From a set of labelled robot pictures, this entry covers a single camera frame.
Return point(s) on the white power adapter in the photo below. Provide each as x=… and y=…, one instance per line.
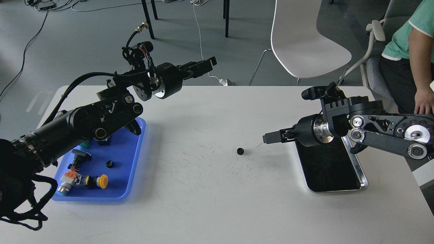
x=226, y=82

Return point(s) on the yellow push button switch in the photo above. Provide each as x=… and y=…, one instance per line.
x=91, y=182

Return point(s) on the orange grey contact block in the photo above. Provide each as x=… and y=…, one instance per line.
x=69, y=179

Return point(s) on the black selector switch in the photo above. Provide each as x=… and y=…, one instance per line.
x=79, y=157

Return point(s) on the person's hand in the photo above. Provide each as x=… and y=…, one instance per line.
x=424, y=101

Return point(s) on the person in green shirt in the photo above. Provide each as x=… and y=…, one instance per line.
x=407, y=60

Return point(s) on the blue plastic tray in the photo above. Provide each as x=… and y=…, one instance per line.
x=123, y=150

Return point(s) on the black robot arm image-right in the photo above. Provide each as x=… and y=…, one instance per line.
x=363, y=121

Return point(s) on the black table leg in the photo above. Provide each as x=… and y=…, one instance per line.
x=147, y=16
x=226, y=16

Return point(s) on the black table leg left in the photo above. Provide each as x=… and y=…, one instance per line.
x=147, y=16

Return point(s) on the silver metal tray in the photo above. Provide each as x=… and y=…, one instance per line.
x=331, y=168

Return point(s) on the white plastic chair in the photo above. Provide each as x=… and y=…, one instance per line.
x=297, y=44

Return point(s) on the grey office chair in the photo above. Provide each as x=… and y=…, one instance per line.
x=380, y=34

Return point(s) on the black table leg right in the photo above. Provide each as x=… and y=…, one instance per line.
x=226, y=16

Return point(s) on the green push button switch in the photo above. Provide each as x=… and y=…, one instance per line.
x=85, y=144

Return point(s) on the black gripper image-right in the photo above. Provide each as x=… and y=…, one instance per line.
x=309, y=131

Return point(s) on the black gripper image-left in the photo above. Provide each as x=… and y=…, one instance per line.
x=166, y=79

